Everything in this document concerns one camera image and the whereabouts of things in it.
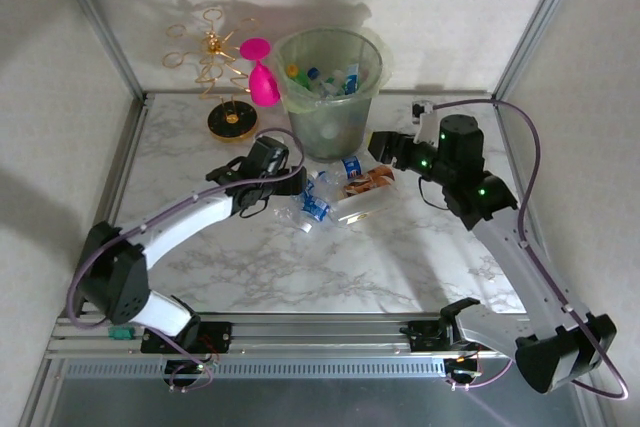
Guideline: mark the aluminium frame post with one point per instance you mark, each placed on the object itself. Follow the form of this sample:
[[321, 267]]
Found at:
[[537, 22], [102, 29]]

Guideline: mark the brown snack packet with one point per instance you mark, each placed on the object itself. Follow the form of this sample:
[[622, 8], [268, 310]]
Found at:
[[370, 179]]

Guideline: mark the teal plastic clip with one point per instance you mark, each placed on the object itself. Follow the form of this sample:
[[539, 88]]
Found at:
[[120, 333]]

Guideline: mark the long clear plastic bottle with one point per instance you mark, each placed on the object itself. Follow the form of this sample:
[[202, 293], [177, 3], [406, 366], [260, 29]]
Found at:
[[365, 207]]

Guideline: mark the small clear Pepsi label bottle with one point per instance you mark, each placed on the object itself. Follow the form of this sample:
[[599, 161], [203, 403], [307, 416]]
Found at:
[[352, 167]]

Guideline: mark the grey metal shelf panel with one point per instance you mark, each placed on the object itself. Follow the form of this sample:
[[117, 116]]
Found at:
[[300, 404]]

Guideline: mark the aluminium side frame rail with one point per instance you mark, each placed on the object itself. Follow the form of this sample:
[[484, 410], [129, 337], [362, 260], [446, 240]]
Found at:
[[117, 197]]

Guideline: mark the white-capped blue label bottle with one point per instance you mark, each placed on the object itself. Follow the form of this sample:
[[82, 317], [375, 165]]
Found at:
[[311, 186]]

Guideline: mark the perforated metal strip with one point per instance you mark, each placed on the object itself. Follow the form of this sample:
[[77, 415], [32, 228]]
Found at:
[[300, 369]]

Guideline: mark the grey mesh waste bin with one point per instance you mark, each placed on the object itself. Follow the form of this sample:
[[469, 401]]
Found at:
[[330, 137]]

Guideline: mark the aluminium base frame rails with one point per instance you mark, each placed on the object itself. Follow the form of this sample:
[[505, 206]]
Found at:
[[310, 337]]

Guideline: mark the clear bottle blue barcode label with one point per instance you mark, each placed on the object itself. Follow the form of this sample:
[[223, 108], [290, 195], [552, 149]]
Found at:
[[316, 208], [352, 79]]

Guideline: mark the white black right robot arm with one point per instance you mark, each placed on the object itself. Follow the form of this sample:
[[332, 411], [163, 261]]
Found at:
[[510, 257]]

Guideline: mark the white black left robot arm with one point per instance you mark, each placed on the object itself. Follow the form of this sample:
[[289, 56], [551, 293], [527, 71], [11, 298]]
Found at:
[[190, 222]]

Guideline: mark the clear bottle blue cap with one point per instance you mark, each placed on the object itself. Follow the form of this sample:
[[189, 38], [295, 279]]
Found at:
[[314, 72]]

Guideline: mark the pink goblet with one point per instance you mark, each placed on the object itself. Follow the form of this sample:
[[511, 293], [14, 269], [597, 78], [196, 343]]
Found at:
[[262, 87]]

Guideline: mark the green plastic bin liner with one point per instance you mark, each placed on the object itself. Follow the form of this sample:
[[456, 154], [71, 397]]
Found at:
[[300, 99]]

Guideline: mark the small black controller board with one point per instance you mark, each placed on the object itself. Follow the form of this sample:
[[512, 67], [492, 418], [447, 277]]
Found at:
[[180, 369], [462, 369]]

